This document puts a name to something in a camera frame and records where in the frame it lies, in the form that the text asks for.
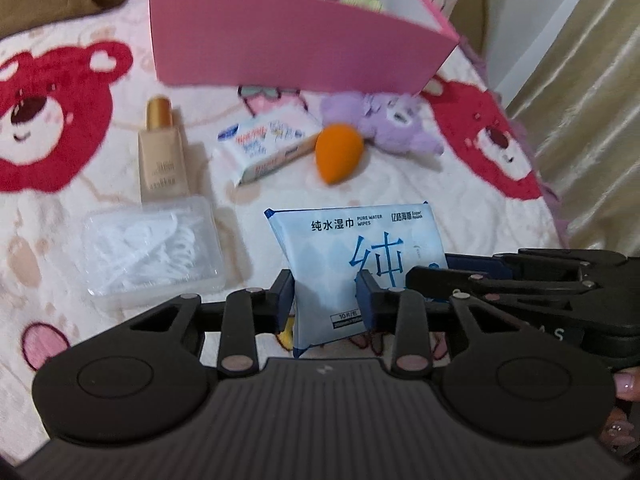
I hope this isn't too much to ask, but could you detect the beige curtain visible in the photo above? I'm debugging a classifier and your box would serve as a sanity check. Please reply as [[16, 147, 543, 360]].
[[505, 0, 640, 251]]

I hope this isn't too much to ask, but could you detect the pink cardboard box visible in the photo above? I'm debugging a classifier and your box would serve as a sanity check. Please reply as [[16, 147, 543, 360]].
[[149, 0, 461, 98]]

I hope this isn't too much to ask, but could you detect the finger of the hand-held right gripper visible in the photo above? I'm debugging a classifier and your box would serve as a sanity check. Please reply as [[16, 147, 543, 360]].
[[444, 247, 628, 286], [405, 266, 601, 306]]

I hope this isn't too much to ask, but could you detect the red bear printed blanket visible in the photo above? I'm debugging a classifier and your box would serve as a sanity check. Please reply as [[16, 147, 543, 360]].
[[0, 0, 571, 463]]

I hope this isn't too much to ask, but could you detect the purple plush bear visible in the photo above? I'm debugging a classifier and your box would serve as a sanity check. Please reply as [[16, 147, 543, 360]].
[[320, 91, 446, 158]]

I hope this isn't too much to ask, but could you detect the clear floss pick box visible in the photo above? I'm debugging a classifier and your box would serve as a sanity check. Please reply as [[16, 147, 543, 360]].
[[82, 196, 226, 311]]

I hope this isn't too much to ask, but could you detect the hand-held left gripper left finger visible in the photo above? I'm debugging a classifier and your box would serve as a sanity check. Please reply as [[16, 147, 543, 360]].
[[131, 269, 296, 379]]

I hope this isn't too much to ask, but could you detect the white printed tissue pack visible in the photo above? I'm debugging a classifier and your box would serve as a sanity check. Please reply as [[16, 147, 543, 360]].
[[210, 110, 323, 188]]

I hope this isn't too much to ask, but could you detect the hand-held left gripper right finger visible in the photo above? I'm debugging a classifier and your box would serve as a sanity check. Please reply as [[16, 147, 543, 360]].
[[356, 269, 506, 380]]

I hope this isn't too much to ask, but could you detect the beige foundation bottle gold cap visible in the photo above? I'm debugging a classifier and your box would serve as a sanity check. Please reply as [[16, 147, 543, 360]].
[[137, 96, 188, 206]]

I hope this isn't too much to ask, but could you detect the orange makeup sponge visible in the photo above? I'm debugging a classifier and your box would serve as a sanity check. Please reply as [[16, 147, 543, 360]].
[[314, 126, 366, 186]]

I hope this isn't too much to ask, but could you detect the blue wet wipes pack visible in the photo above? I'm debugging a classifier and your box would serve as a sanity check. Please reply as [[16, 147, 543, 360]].
[[263, 205, 448, 360]]

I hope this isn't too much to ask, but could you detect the person's right hand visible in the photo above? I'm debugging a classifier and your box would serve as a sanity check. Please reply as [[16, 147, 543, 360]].
[[602, 366, 640, 453]]

